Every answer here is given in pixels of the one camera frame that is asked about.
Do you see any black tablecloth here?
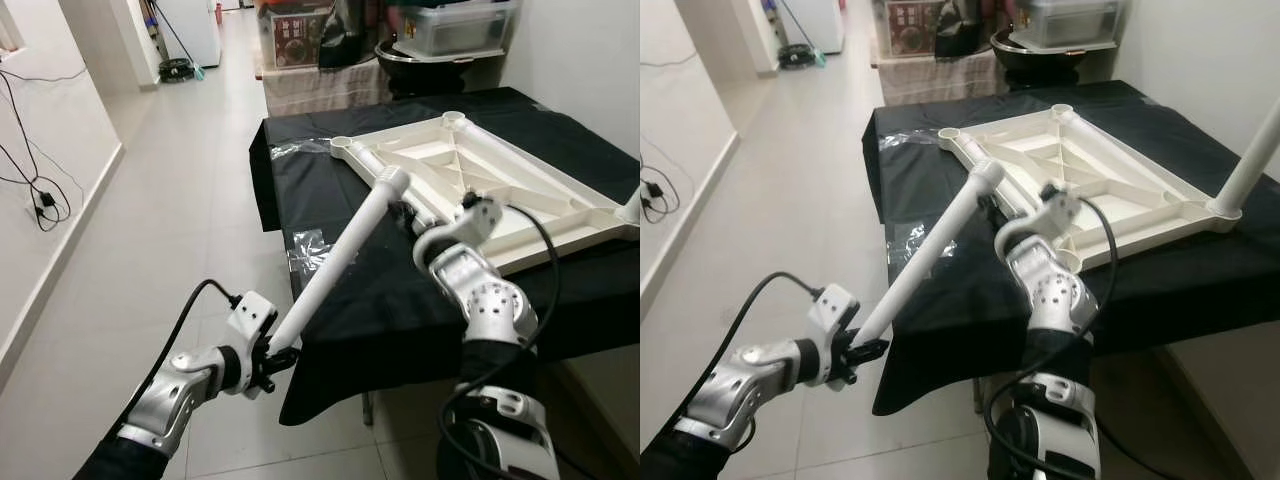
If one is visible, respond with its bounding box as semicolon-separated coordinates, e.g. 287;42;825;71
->
248;88;641;426
862;80;1280;416

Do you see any black wok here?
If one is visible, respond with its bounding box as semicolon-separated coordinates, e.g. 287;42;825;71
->
990;30;1091;86
375;40;481;96

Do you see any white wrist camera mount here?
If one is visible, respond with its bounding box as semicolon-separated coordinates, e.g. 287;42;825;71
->
413;195;504;273
228;290;279;401
808;283;861;386
995;188;1083;266

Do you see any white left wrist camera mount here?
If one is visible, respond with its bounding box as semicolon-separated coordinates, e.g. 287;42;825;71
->
228;290;279;401
808;283;861;386

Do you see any clear plastic storage bin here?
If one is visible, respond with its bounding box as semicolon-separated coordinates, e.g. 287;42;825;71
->
405;0;519;56
1020;0;1126;49

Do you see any clear tape strip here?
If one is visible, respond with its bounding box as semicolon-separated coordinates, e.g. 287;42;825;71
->
880;130;946;151
270;140;336;161

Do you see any patterned cloth covered table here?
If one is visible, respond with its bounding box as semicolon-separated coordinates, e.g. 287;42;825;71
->
258;62;396;116
872;52;1006;106

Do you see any orange lid storage box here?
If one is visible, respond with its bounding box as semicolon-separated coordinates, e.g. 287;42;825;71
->
258;0;336;69
872;0;946;59

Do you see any mop with teal head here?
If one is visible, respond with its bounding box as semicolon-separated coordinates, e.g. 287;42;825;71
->
775;0;826;67
150;0;206;81

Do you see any white plastic children table top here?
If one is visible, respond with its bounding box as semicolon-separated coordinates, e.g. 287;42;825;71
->
938;103;1246;269
328;110;641;276

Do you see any white chest freezer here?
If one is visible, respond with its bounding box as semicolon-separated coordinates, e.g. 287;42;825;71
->
160;0;223;69
775;0;843;56

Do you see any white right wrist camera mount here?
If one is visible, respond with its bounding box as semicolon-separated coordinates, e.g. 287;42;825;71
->
413;195;504;273
995;188;1083;266

